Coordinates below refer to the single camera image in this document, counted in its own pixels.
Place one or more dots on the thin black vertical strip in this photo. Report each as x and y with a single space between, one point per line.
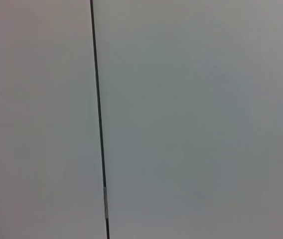
99 117

